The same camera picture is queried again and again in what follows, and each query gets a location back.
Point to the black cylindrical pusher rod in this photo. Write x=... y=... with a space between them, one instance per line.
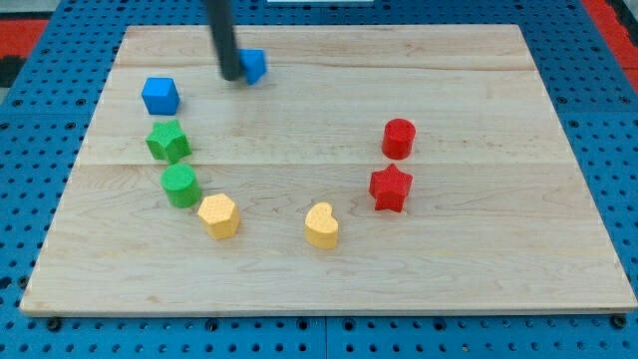
x=221 y=27

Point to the blue triangle block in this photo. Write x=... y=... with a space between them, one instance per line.
x=253 y=62

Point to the blue cube block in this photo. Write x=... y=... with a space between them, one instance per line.
x=160 y=96

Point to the green star block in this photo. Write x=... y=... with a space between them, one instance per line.
x=168 y=142

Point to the green cylinder block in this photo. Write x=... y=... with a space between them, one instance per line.
x=180 y=185

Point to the yellow hexagon block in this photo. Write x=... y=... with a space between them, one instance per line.
x=219 y=215

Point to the red cylinder block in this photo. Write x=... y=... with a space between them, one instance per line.
x=398 y=139

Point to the wooden board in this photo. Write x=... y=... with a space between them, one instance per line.
x=498 y=221

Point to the yellow heart block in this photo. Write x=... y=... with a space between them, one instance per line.
x=321 y=227

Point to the red star block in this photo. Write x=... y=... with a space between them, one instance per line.
x=390 y=188

